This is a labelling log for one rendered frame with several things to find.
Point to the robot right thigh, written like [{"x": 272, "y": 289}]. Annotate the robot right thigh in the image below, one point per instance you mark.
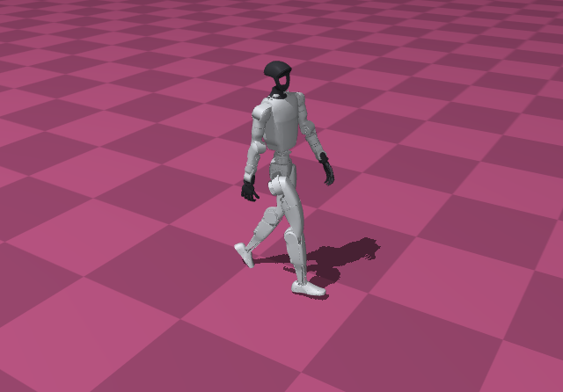
[{"x": 291, "y": 204}]

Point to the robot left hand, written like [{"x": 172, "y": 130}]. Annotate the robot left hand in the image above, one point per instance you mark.
[{"x": 328, "y": 169}]

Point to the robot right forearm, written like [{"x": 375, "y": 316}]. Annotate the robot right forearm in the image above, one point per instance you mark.
[{"x": 252, "y": 162}]

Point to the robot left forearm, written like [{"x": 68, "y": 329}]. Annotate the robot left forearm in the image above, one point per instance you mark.
[{"x": 315, "y": 145}]

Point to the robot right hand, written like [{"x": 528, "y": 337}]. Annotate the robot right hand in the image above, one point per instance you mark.
[{"x": 248, "y": 189}]

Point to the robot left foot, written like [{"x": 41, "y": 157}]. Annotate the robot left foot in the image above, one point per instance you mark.
[{"x": 240, "y": 248}]

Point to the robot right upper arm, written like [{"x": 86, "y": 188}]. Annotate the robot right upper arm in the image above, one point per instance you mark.
[{"x": 260, "y": 115}]

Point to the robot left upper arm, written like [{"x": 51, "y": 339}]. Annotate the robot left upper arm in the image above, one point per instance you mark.
[{"x": 306, "y": 126}]

